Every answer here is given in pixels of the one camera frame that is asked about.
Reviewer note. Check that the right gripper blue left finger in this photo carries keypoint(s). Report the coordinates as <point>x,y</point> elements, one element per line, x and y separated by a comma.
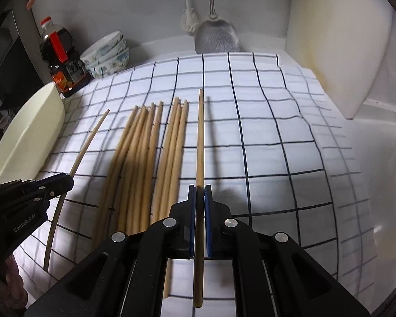
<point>192,196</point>

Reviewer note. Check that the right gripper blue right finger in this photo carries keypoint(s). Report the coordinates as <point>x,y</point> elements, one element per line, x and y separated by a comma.
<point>208,202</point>

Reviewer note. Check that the wooden chopstick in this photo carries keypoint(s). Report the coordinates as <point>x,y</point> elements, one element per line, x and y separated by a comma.
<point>199,224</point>
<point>61,200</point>

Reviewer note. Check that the wooden chopstick four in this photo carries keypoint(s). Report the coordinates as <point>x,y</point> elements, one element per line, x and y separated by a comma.
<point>147,193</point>

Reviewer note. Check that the wooden chopstick eight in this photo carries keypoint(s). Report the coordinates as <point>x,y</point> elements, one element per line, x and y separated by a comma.
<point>135,172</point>

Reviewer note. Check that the wooden chopstick three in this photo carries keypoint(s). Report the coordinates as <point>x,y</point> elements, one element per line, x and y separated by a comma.
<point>135,212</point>

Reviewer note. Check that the wooden chopstick two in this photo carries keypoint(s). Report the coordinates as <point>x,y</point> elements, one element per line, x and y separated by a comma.
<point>129,162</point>

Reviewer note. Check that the person's left hand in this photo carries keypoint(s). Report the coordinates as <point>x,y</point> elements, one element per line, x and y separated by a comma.
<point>15,284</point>

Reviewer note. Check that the large cream round bowl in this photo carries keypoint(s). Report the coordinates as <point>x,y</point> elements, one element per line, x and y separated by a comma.
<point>31,135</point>

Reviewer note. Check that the white black checkered cloth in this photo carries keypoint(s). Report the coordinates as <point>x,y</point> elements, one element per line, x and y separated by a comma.
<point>276,152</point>

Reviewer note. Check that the dark soy sauce bottle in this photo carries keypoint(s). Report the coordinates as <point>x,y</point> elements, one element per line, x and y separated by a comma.
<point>58,52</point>

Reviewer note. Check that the metal spatula hanging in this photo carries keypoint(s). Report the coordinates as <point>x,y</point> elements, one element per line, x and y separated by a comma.
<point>216,34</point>

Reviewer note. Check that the lower patterned rice bowl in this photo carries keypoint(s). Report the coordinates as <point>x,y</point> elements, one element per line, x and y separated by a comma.
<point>110,66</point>

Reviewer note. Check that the patterned rice bowl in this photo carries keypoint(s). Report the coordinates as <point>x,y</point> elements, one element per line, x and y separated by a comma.
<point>110,66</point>
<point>101,47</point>

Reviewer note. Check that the top patterned rice bowl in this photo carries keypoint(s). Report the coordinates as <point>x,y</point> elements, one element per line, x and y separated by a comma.
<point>101,47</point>

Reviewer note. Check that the cream cutting board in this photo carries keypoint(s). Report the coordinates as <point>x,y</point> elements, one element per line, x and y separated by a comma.
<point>343,42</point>

